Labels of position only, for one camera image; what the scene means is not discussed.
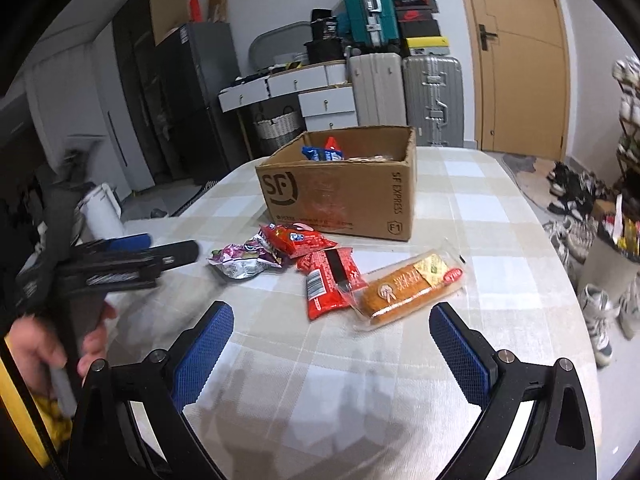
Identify orange bread package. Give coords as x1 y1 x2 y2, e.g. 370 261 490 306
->
338 245 468 330

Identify stacked shoe boxes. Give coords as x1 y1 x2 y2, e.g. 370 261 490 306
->
392 0 450 58

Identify white suitcase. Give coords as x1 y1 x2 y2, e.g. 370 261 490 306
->
348 53 408 126

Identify brown SF cardboard box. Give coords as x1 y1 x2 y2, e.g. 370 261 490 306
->
256 126 418 242

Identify wooden door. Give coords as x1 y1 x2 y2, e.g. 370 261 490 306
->
463 0 570 160

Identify white trash bin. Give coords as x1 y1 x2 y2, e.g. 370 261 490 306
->
577 235 639 302

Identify checkered tablecloth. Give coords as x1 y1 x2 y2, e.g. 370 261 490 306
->
108 148 602 479

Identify red wafer packet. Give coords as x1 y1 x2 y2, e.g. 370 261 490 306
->
296 247 366 321

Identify woven laundry basket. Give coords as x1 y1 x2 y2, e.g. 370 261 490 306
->
254 106 304 155

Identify white drawer desk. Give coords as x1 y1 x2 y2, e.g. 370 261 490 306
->
218 61 358 131

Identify red chips bag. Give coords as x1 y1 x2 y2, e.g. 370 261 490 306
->
323 136 344 162

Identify person's left hand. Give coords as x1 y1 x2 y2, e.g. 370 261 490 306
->
6 302 117 398

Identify silver suitcase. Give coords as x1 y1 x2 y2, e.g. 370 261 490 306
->
402 55 464 148

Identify black refrigerator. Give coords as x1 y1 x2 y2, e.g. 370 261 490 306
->
154 22 248 184

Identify blue cookie packet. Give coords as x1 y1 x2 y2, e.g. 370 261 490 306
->
302 146 331 162

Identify yellow sleeve forearm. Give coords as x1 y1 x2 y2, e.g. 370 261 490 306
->
0 336 74 468

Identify white high-top sneaker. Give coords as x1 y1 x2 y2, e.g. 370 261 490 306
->
578 284 618 368

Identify wooden shoe rack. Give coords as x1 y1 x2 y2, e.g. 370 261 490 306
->
612 55 640 200

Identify purple candy bag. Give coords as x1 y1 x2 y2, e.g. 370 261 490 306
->
207 232 283 281

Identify teal suitcase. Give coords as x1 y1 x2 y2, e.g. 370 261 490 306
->
344 0 400 53

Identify white red snack bag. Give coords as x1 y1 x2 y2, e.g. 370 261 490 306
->
345 155 395 162

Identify small red snack packet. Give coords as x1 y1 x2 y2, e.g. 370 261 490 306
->
260 222 337 259

